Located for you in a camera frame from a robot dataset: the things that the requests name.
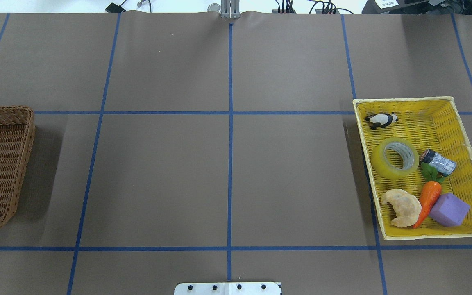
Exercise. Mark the yellow tape roll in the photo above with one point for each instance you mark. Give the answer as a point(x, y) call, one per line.
point(407, 153)

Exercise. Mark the yellow woven basket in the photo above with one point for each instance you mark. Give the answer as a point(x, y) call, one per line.
point(427, 123)

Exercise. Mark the toy panda figure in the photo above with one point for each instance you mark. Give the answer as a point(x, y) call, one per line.
point(381, 120)

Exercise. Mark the toy croissant bread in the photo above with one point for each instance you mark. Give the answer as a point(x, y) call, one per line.
point(406, 206)

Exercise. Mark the orange toy carrot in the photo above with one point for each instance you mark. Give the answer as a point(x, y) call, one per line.
point(430, 192)

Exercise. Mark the purple foam block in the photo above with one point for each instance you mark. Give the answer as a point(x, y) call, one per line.
point(449, 210)

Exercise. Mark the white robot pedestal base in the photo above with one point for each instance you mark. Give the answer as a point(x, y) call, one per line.
point(229, 288)

